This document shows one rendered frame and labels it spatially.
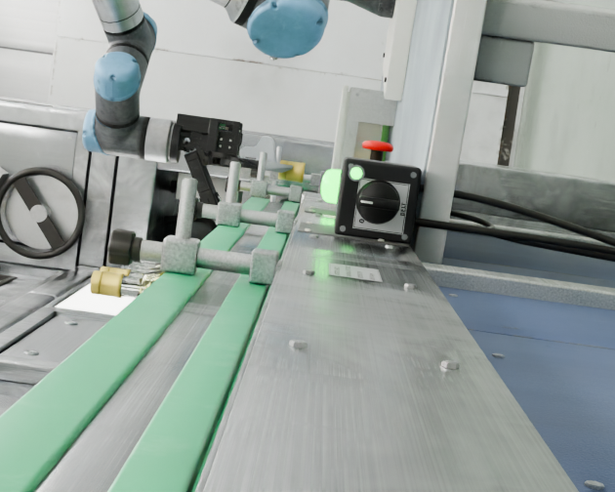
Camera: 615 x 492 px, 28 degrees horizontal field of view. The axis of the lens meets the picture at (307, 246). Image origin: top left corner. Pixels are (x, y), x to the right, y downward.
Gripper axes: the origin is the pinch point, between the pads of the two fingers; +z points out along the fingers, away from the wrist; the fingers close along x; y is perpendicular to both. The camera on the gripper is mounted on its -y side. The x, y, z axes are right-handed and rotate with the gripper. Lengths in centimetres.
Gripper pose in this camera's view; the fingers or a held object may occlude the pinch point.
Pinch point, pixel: (284, 170)
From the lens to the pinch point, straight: 214.3
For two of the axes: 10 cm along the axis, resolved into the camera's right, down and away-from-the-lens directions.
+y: 1.4, -9.9, -0.7
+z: 9.9, 1.4, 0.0
